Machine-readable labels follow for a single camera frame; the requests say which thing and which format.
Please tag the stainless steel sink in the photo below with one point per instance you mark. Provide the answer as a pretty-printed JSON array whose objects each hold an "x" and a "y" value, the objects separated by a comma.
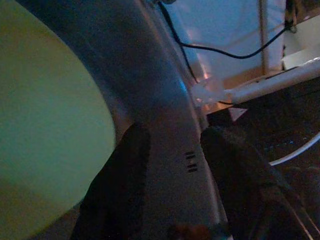
[{"x": 140, "y": 75}]

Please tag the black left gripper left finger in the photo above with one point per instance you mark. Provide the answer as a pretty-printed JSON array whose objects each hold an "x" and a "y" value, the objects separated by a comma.
[{"x": 117, "y": 187}]

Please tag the green plate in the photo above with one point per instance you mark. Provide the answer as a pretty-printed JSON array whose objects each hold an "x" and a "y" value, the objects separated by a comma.
[{"x": 45, "y": 112}]

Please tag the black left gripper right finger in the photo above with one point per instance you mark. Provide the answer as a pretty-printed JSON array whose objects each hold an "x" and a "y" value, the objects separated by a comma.
[{"x": 240, "y": 187}]

